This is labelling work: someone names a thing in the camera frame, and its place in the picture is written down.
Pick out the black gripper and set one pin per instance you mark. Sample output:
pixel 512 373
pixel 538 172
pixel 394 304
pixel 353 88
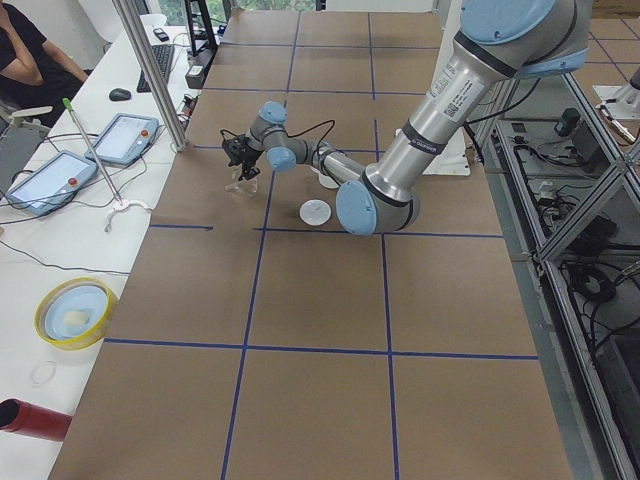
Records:
pixel 245 156

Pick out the white mug lid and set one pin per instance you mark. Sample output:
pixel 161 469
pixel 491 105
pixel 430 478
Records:
pixel 315 212

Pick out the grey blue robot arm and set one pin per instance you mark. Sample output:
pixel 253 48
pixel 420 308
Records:
pixel 496 41

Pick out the white enamel mug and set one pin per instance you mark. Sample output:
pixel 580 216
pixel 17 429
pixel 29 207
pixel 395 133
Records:
pixel 325 180

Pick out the far teach pendant tablet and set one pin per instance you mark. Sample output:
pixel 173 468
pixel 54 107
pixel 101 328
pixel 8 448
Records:
pixel 125 139

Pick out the teach pendant tablet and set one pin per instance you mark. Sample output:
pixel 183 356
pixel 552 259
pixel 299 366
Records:
pixel 125 139
pixel 53 184

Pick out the white curved plastic piece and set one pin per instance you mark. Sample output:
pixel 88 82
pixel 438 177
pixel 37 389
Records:
pixel 122 206

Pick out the black computer mouse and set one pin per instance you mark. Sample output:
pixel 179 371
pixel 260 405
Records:
pixel 119 94

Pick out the brown paper table cover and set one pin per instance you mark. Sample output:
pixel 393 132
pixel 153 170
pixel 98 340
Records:
pixel 247 345

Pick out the green tipped metal rod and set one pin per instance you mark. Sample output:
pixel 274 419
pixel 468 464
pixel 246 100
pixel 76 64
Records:
pixel 69 107

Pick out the near teach pendant tablet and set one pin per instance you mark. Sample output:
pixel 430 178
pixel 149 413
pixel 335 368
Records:
pixel 53 184

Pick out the yellow rimmed bowl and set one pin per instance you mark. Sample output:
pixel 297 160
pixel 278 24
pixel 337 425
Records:
pixel 76 314

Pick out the seated person in black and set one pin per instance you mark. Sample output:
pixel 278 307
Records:
pixel 34 71

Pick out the red cylinder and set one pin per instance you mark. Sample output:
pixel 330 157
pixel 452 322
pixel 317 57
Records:
pixel 31 420

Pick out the aluminium frame post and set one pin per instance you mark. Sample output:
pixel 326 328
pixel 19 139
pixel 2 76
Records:
pixel 137 35

